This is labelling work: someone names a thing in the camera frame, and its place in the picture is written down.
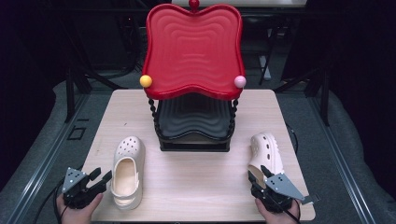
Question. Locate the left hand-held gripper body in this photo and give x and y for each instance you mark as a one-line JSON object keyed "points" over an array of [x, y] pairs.
{"points": [[77, 188]]}

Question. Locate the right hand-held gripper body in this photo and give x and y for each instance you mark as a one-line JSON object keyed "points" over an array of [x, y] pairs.
{"points": [[281, 189]]}

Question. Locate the cream clog shoe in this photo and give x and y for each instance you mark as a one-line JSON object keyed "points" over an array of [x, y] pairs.
{"points": [[128, 149], [267, 152]]}

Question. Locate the red and black shoe rack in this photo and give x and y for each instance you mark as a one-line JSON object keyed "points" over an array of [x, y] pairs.
{"points": [[193, 53]]}

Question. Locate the person's left hand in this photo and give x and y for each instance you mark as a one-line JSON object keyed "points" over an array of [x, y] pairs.
{"points": [[76, 216]]}

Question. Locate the person's right hand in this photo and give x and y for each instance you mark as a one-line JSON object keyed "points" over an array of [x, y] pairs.
{"points": [[275, 218]]}

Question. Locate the grey metal table clamp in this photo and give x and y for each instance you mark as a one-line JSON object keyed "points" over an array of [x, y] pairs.
{"points": [[311, 199]]}

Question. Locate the black metal stand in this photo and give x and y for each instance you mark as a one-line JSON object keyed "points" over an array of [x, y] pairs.
{"points": [[324, 99], [70, 93]]}

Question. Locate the metal floor rail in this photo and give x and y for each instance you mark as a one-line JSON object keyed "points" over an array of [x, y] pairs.
{"points": [[339, 161], [46, 161]]}

